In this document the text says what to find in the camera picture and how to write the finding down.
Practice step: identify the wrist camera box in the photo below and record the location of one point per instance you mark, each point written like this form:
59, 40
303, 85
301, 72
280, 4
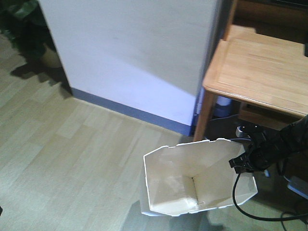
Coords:
246, 130

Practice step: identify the white trash bin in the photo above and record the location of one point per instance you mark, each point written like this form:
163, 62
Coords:
193, 177

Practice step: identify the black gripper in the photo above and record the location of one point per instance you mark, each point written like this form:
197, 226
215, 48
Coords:
259, 155

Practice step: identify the potted green plant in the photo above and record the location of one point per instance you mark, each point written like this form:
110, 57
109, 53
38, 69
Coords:
22, 22

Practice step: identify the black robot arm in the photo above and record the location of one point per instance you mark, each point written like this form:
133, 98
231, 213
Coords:
290, 140

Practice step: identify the wooden desk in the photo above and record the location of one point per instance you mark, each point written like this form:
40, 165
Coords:
261, 61

